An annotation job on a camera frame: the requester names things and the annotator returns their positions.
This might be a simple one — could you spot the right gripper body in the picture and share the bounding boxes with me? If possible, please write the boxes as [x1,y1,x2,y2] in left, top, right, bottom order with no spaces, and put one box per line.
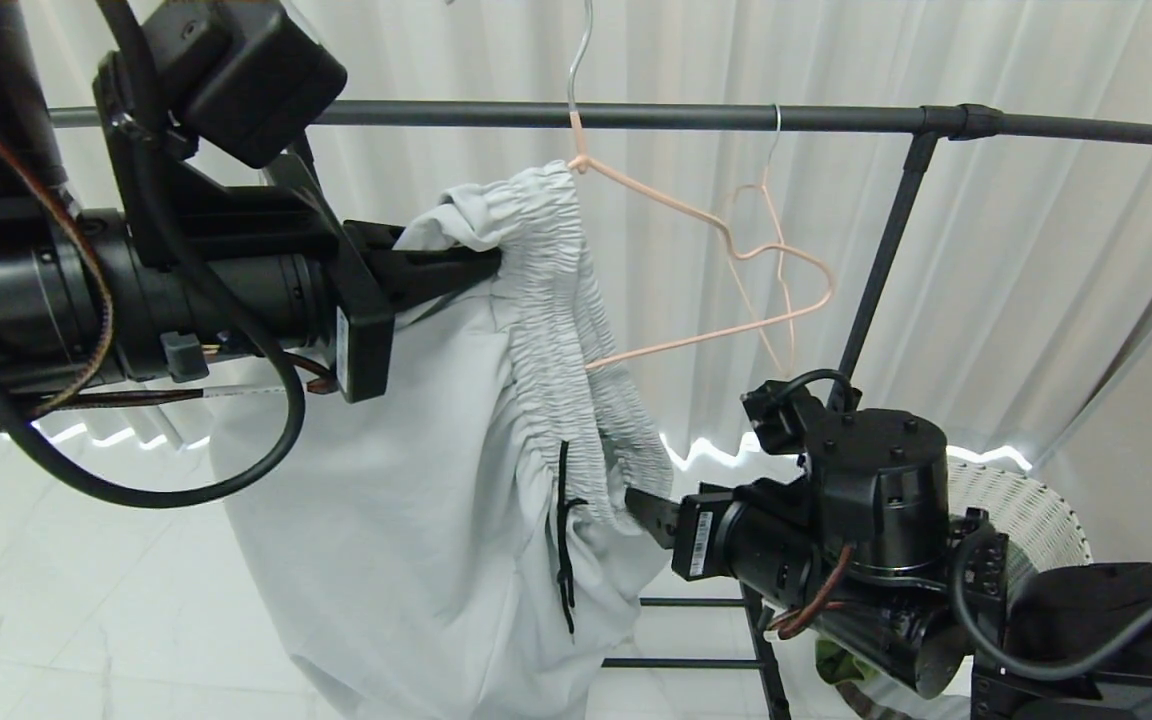
[671,478,825,613]

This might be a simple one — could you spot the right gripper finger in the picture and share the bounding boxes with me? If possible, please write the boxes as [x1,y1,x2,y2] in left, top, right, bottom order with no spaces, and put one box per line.
[624,486,683,550]

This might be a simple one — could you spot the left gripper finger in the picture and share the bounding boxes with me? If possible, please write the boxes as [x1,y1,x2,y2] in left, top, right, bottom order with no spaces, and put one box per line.
[392,262,503,315]
[366,222,503,266]

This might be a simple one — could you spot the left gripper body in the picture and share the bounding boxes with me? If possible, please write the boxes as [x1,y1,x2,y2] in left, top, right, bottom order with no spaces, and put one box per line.
[0,205,397,404]

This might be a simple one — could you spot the green garment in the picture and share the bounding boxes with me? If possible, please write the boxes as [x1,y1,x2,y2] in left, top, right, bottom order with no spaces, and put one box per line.
[814,638,882,689]

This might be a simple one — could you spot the pale grey shorts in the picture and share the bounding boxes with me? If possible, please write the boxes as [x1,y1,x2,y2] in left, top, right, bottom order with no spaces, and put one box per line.
[206,160,679,720]

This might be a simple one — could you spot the pink clothes hanger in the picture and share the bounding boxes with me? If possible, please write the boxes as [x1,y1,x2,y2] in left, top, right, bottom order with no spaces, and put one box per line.
[721,105,802,379]
[566,0,835,373]

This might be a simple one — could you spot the black clothes rack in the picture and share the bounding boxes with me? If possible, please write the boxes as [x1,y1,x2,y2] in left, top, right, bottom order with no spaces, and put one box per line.
[48,98,1152,720]

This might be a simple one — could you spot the white laundry basket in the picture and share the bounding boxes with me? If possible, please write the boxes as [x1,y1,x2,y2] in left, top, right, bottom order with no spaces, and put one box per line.
[816,460,1094,720]

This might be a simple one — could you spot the white curtain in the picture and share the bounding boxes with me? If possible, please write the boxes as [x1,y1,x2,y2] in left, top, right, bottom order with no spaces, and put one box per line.
[16,0,1152,476]

